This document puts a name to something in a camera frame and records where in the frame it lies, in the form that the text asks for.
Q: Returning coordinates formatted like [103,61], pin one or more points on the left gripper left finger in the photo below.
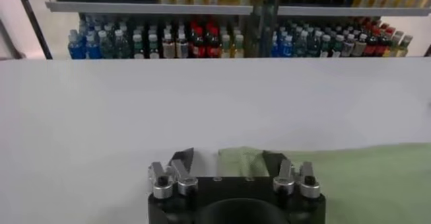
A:
[179,173]

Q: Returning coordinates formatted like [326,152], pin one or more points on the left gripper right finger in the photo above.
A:
[284,175]

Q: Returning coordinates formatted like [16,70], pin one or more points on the light green shirt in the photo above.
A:
[370,178]

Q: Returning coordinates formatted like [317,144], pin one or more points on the small blue drink bottle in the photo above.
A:
[93,48]
[76,48]
[287,48]
[275,48]

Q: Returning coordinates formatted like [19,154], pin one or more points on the small dark bottle white label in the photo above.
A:
[337,47]
[154,48]
[325,47]
[138,48]

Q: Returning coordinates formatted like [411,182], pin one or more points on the small red cap cola bottle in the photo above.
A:
[370,46]
[198,47]
[213,47]
[382,46]

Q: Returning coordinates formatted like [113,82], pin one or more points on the small clear green bottle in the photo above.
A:
[300,46]
[106,47]
[121,47]

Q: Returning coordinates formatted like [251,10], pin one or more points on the grey metal shelf rack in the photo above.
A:
[353,11]
[151,8]

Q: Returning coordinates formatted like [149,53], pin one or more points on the black slanted frame bar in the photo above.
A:
[428,52]
[31,17]

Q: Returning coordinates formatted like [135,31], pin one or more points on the silver slanted frame pole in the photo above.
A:
[13,43]

